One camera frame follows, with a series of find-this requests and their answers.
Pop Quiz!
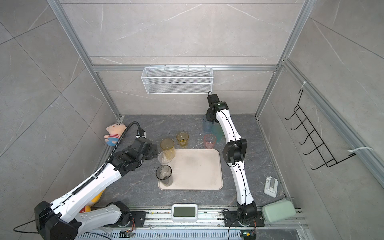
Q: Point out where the blue glass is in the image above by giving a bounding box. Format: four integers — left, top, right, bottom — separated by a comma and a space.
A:
203, 115, 214, 134

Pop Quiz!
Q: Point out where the clear transparent glass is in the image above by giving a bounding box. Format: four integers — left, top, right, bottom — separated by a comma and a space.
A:
158, 150, 175, 165

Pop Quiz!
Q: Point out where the dark grey smoked glass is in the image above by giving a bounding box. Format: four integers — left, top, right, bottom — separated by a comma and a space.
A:
156, 165, 173, 187

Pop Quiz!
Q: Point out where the tall amber yellow glass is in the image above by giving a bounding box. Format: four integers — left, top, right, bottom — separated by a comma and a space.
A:
161, 138, 175, 161

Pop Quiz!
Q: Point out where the beige plastic tray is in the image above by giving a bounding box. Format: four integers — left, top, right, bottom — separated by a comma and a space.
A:
158, 149, 223, 191

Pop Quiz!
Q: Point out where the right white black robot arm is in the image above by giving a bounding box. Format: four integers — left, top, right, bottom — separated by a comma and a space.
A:
206, 92, 258, 226

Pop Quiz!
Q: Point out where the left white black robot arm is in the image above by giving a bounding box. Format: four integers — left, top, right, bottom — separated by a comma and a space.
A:
35, 137, 158, 240

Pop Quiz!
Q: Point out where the teal glass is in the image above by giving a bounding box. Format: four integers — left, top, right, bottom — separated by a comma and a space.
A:
212, 123, 225, 143

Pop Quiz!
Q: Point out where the pink bear plush toy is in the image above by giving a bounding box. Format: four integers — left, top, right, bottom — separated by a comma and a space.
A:
104, 124, 127, 147

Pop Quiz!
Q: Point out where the pink glass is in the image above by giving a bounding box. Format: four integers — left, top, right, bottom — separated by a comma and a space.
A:
204, 134, 217, 149

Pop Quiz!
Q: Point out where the short yellow glass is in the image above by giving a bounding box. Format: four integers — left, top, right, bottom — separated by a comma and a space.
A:
177, 132, 189, 148

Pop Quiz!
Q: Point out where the yellow plush toy red dress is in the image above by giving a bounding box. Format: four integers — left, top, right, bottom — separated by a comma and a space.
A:
80, 189, 106, 213

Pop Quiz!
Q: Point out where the white digital timer display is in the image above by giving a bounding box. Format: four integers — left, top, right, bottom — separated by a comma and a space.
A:
171, 204, 199, 223

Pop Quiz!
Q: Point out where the small circuit board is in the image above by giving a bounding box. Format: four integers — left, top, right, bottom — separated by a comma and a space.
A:
119, 230, 136, 239

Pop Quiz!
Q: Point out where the small white grey holder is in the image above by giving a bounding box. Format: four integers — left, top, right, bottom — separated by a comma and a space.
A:
264, 176, 279, 198

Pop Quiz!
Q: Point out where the mint green box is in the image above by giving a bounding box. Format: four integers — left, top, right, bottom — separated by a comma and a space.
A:
262, 199, 296, 223

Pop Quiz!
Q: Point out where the green yellow connector board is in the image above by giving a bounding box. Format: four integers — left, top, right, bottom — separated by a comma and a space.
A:
240, 231, 256, 240

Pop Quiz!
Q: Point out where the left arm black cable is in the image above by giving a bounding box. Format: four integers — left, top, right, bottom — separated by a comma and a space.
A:
94, 121, 142, 178

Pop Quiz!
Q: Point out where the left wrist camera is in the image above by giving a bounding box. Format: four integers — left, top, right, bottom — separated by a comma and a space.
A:
136, 129, 146, 138

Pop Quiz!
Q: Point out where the white wire mesh basket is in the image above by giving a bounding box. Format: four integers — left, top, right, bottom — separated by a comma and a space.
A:
141, 67, 214, 95

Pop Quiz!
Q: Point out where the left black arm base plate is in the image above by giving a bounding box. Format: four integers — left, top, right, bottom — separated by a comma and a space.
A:
118, 211, 147, 229

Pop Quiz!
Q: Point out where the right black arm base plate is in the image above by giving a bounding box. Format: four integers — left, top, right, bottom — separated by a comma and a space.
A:
222, 209, 265, 227

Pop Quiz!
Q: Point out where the black wire hook rack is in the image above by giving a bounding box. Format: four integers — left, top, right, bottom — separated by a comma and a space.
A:
285, 89, 356, 171

